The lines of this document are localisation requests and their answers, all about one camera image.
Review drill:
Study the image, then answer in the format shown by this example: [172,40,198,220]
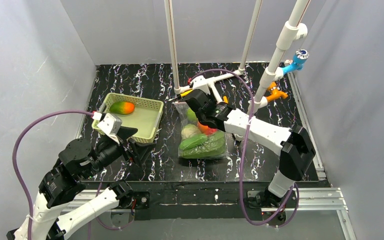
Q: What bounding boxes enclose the white faucet pipe stand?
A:
[238,0,311,116]

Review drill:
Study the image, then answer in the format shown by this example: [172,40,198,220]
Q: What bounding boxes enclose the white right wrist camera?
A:
[190,75,211,95]

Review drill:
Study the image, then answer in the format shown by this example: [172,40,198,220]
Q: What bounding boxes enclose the aluminium rail frame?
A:
[74,64,348,240]

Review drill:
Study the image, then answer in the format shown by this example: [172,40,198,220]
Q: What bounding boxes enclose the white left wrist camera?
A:
[92,111,122,145]

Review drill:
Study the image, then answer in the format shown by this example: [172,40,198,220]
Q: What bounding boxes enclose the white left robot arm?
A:
[6,127,156,240]

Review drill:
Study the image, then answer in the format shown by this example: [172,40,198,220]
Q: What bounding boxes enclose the blue faucet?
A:
[281,49,310,75]

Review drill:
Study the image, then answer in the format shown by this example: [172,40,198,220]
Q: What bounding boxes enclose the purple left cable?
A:
[12,109,137,240]

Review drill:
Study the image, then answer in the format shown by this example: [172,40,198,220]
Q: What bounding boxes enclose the white pvc pipe frame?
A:
[164,0,263,102]

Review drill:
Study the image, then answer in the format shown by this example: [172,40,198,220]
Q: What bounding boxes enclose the green cucumber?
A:
[179,133,208,151]

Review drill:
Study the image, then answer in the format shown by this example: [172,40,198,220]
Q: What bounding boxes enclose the clear zip top bag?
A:
[174,101,227,160]

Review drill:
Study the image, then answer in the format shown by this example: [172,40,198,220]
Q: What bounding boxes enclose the green leafy vegetable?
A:
[178,131,227,159]

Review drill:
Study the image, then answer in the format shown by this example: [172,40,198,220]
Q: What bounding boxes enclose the orange faucet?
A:
[265,81,289,103]

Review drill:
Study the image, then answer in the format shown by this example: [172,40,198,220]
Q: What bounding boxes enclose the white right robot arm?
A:
[183,89,316,198]

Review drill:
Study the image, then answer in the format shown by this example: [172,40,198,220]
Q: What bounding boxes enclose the pale green cabbage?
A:
[181,124,202,140]

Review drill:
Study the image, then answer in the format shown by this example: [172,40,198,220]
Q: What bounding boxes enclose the pale green plastic basket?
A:
[92,93,164,143]

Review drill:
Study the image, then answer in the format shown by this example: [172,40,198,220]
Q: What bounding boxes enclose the green apple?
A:
[186,108,198,123]

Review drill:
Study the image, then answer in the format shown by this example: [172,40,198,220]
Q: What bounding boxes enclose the green mango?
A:
[109,101,135,115]

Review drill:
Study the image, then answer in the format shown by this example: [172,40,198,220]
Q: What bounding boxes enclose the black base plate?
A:
[112,180,299,222]

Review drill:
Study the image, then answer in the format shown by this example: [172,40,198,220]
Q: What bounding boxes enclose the yellow handled screwdriver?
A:
[168,89,193,102]

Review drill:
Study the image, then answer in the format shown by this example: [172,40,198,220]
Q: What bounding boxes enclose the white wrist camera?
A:
[92,111,122,145]
[190,75,211,95]

